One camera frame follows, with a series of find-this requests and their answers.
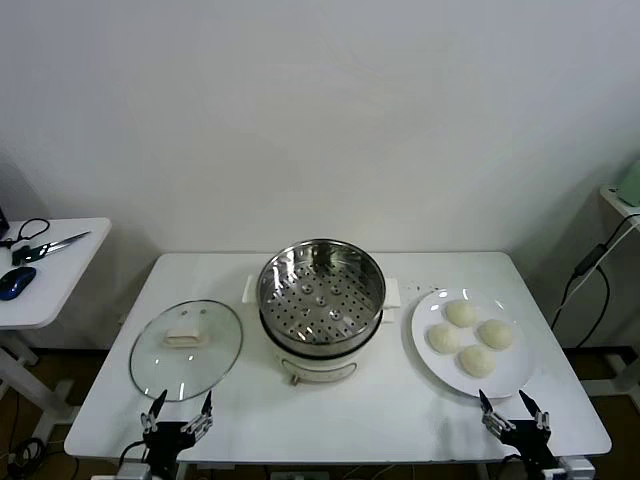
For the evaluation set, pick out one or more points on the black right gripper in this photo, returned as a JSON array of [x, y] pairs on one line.
[[530, 440]]

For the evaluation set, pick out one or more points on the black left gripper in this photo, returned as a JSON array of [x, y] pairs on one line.
[[167, 440]]

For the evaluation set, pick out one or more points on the white steamed baozi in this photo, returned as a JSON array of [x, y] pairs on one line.
[[495, 334], [461, 314], [476, 360], [443, 339]]

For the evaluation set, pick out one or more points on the perforated steel steamer basket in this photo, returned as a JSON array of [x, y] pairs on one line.
[[320, 300]]

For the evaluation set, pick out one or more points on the white round plate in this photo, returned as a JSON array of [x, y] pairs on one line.
[[445, 372]]

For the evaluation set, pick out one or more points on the white electric cooker pot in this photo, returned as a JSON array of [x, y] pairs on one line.
[[320, 367]]

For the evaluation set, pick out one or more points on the white side table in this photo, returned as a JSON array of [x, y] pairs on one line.
[[75, 270]]

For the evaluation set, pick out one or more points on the blue computer mouse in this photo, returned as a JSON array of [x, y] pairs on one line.
[[16, 282]]

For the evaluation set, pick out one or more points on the white side stand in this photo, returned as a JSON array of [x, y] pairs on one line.
[[612, 196]]

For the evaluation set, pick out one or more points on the mint green appliance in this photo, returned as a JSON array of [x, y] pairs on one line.
[[631, 187]]

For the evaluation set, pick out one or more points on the black device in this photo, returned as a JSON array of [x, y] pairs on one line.
[[2, 222]]

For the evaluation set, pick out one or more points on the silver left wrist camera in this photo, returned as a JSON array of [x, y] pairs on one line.
[[135, 472]]

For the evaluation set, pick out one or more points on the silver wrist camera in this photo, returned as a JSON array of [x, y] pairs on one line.
[[135, 472], [575, 470]]

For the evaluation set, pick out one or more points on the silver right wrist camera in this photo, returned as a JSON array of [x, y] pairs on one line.
[[575, 470]]

